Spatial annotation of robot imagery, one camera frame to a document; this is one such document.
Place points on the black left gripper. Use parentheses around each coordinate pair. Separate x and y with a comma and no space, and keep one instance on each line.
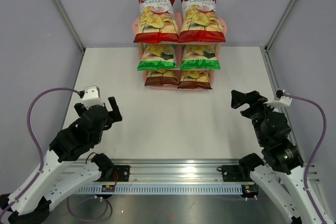
(114,114)

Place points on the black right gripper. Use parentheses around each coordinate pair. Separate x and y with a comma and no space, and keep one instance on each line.
(254,97)

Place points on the brown Chuba chips bag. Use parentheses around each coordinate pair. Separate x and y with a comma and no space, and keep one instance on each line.
(161,78)
(194,79)

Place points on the green Chuba chips bag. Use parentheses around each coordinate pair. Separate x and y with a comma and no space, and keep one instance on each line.
(199,57)
(158,57)

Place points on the red Chuba chips bag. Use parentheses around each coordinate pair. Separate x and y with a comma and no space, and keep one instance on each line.
(200,22)
(157,22)

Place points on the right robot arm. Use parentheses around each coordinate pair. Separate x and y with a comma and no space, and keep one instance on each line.
(280,172)

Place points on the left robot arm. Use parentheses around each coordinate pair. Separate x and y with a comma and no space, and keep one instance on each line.
(33,201)

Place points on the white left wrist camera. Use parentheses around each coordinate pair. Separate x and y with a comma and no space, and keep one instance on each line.
(91,97)

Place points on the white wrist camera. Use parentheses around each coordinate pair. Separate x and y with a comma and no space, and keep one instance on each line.
(91,97)
(279,101)

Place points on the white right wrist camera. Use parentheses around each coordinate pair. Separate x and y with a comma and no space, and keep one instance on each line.
(279,101)

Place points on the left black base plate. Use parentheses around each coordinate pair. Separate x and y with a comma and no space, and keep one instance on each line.
(119,173)

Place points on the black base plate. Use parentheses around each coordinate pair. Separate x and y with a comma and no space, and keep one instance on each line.
(233,173)
(119,173)

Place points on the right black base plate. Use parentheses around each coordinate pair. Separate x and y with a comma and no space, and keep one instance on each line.
(233,173)

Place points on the white slotted cable duct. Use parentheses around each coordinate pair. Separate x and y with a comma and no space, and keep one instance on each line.
(172,189)

